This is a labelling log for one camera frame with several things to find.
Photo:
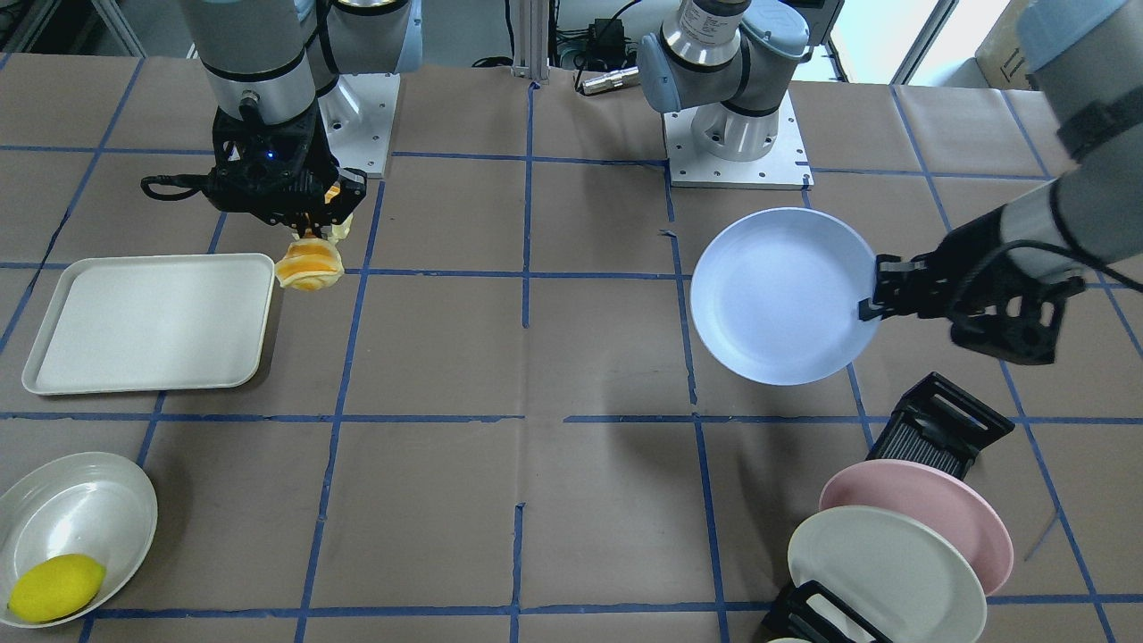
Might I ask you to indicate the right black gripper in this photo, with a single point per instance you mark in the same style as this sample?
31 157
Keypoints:
322 157

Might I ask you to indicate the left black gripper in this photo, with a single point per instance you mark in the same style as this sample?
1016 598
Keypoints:
971 253

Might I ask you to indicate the blue plate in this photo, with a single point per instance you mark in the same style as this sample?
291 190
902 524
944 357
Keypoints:
776 296

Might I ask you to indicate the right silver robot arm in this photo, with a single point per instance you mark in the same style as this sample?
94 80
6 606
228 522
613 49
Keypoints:
307 96

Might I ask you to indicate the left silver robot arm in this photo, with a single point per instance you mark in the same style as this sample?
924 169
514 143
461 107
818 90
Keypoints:
978 206

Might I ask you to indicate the pink plate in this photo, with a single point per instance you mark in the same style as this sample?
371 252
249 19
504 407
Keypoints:
945 504

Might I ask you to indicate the cream plate in rack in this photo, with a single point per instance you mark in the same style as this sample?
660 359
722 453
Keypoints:
901 576

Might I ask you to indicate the cream plate with lemon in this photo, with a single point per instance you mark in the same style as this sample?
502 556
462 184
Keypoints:
93 504

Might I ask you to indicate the black dish rack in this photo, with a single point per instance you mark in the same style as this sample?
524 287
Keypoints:
935 423

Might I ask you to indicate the white rectangular tray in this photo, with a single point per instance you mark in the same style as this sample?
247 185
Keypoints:
150 323

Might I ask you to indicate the yellow lemon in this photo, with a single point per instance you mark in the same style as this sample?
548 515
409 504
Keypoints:
56 588

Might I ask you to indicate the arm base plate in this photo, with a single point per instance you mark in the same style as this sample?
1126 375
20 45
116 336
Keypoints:
712 147
359 113

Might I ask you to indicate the aluminium frame post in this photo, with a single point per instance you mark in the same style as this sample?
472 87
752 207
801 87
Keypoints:
531 23

